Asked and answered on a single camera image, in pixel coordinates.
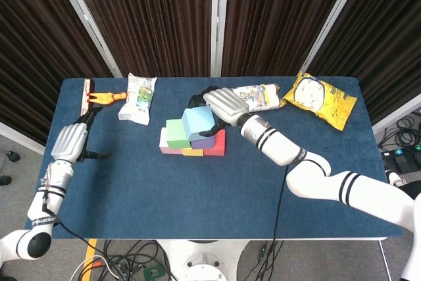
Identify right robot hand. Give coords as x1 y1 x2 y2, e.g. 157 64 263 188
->
187 86 251 138

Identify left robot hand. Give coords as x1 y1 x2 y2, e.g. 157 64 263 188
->
51 106 111 163

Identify light blue cube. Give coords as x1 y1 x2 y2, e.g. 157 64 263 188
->
181 105 218 143

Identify red cube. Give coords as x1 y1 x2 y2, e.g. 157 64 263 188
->
203 128 227 157

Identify purple cube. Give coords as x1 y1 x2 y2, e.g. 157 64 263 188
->
190 131 218 149

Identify green cube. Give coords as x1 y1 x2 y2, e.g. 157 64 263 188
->
166 118 192 149

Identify yellow cube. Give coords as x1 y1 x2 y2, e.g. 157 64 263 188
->
181 147 205 157

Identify pink cube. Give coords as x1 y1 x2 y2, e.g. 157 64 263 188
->
159 126 184 155

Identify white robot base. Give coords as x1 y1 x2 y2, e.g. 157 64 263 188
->
154 240 254 281

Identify clear wrapped snack pack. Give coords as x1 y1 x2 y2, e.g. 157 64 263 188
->
230 83 286 113

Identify long dark red box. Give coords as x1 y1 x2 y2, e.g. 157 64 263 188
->
80 78 96 115

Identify yellow rubber chicken toy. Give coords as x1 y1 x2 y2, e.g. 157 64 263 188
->
86 91 128 107

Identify white green snack bag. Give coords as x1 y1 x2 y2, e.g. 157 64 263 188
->
117 72 158 126

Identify yellow bag of cotton balls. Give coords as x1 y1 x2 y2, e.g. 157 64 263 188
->
282 71 359 132

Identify dark brown pleated curtain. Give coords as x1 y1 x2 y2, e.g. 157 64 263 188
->
0 0 114 145
308 0 421 124
67 0 214 78
222 0 355 78

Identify yellow floor tape strip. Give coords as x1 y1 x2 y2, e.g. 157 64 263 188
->
84 240 99 264

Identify blue table mat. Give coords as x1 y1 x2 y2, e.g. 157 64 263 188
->
34 76 405 241

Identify green circuit board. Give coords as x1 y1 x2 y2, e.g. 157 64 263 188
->
143 266 164 281

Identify white sneaker with black stripes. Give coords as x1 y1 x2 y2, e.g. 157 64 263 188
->
384 168 407 186

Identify person leg in dark trousers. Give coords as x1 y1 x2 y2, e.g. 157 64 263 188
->
401 180 421 198

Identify white partition frame rail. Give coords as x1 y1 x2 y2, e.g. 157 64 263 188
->
0 121 45 155
371 93 421 134

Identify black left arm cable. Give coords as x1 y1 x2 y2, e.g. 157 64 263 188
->
42 195 98 247

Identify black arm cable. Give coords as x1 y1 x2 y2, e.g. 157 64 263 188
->
271 165 289 252
42 195 98 247

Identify white partition frame post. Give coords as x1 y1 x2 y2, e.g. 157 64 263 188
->
301 0 368 72
49 0 124 78
210 0 230 77

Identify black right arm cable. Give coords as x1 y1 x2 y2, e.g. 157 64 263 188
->
271 165 289 252

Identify white floor cable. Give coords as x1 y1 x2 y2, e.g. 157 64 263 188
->
68 254 124 281

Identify black floor cable tangle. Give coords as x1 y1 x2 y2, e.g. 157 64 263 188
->
98 240 175 281

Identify black cable with green light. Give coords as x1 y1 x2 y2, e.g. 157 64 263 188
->
255 240 285 281

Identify black coiled cables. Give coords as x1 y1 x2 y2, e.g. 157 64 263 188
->
378 109 421 150

